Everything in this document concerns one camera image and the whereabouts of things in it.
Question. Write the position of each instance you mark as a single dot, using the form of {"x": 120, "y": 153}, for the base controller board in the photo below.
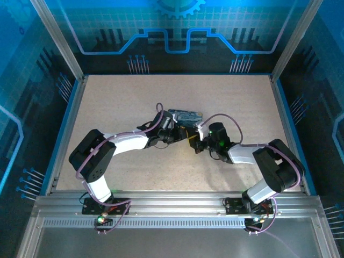
{"x": 255, "y": 221}
{"x": 103, "y": 220}

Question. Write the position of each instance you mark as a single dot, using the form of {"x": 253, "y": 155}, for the grey metal sheet panel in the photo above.
{"x": 174, "y": 242}

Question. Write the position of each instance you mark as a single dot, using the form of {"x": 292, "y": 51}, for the aluminium side rail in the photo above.
{"x": 286, "y": 121}
{"x": 71, "y": 121}

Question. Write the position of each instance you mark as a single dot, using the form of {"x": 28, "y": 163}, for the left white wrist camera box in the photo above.
{"x": 175, "y": 117}

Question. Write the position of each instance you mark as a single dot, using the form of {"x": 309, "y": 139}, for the starry night tin box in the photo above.
{"x": 188, "y": 117}

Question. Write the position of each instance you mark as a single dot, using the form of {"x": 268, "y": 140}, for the aluminium frame post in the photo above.
{"x": 57, "y": 40}
{"x": 294, "y": 40}

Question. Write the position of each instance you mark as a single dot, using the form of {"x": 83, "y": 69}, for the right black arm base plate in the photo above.
{"x": 233, "y": 206}

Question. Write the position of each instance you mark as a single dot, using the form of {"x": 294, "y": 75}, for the right aluminium side rail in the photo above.
{"x": 286, "y": 121}

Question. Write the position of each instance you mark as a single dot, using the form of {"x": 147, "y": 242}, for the left base controller board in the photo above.
{"x": 103, "y": 220}

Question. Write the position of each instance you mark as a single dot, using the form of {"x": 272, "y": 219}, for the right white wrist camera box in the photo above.
{"x": 201, "y": 130}

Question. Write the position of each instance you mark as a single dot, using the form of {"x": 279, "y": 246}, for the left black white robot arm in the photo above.
{"x": 96, "y": 158}

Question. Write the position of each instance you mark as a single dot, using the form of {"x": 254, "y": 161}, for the left aluminium frame post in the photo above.
{"x": 57, "y": 40}

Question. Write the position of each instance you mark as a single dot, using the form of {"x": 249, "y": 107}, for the aluminium front frame rail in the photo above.
{"x": 174, "y": 200}

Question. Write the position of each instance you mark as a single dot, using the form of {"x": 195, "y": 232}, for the right aluminium frame post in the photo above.
{"x": 294, "y": 40}

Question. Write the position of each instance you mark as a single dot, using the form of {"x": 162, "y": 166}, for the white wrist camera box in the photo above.
{"x": 201, "y": 130}
{"x": 175, "y": 117}

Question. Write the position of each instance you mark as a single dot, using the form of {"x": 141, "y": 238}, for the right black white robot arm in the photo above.
{"x": 276, "y": 164}

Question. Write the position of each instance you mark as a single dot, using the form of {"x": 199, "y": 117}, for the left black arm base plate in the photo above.
{"x": 90, "y": 208}

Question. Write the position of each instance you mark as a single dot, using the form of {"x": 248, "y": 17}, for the left aluminium side rail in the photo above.
{"x": 71, "y": 121}

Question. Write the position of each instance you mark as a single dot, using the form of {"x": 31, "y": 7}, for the right base controller board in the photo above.
{"x": 255, "y": 221}

